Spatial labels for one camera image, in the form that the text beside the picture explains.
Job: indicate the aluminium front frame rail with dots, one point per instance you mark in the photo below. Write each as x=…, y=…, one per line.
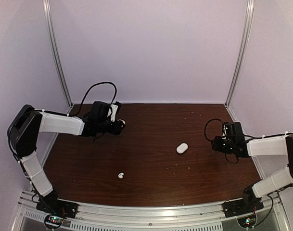
x=203, y=217

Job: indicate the aluminium corner post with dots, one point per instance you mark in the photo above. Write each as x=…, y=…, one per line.
x=55, y=52
x=249, y=14

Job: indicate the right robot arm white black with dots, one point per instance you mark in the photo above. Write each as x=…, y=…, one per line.
x=234, y=141

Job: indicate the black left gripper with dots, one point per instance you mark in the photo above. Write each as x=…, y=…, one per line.
x=117, y=128

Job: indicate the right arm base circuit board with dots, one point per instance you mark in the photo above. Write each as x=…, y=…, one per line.
x=247, y=222

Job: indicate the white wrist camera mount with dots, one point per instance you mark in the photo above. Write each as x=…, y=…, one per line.
x=113, y=110
x=225, y=130

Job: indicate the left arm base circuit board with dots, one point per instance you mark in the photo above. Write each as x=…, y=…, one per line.
x=53, y=222

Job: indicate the white clip-on earbud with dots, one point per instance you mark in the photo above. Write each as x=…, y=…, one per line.
x=121, y=175

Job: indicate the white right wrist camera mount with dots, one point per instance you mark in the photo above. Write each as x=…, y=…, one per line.
x=225, y=130

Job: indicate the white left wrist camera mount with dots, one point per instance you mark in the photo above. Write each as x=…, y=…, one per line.
x=113, y=110

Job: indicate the white oval charging case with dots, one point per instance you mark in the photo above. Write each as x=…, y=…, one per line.
x=182, y=148

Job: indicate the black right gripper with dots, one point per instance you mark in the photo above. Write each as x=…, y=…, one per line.
x=216, y=146

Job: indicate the left aluminium corner post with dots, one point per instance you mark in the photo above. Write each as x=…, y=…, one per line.
x=55, y=52

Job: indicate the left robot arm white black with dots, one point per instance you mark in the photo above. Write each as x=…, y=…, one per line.
x=30, y=123

